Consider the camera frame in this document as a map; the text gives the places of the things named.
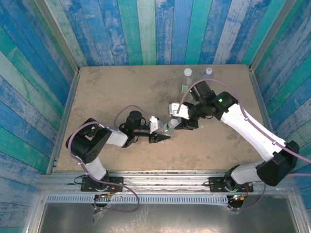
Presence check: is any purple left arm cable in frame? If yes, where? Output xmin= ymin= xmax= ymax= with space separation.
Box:
xmin=67 ymin=104 xmax=153 ymax=214

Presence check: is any slotted grey cable duct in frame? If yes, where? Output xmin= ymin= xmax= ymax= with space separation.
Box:
xmin=45 ymin=194 xmax=230 ymax=204

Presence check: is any steel sheet panel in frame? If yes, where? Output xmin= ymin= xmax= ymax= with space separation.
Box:
xmin=36 ymin=202 xmax=299 ymax=233

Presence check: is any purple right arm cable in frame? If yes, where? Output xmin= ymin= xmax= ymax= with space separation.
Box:
xmin=176 ymin=78 xmax=311 ymax=212

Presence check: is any aluminium table side rail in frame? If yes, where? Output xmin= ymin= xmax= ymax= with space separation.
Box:
xmin=46 ymin=70 xmax=81 ymax=174
xmin=249 ymin=67 xmax=287 ymax=175

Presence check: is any small clear plastic bottle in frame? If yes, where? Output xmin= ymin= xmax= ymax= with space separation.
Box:
xmin=202 ymin=67 xmax=214 ymax=81

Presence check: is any aluminium frame rail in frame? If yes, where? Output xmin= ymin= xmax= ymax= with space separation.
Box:
xmin=38 ymin=170 xmax=296 ymax=195

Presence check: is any small LED circuit board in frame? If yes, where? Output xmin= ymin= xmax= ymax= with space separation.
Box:
xmin=227 ymin=193 xmax=247 ymax=211
xmin=93 ymin=193 xmax=116 ymax=208

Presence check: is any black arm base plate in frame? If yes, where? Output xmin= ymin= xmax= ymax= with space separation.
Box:
xmin=81 ymin=176 xmax=124 ymax=192
xmin=208 ymin=176 xmax=254 ymax=193

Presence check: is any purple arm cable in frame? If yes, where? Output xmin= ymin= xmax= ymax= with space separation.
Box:
xmin=67 ymin=104 xmax=153 ymax=214
xmin=176 ymin=78 xmax=311 ymax=212

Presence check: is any aluminium corner post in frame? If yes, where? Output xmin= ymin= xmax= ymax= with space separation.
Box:
xmin=249 ymin=0 xmax=289 ymax=71
xmin=33 ymin=0 xmax=81 ymax=73

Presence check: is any clear bottle with green label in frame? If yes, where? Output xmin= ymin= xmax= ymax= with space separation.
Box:
xmin=180 ymin=68 xmax=194 ymax=95

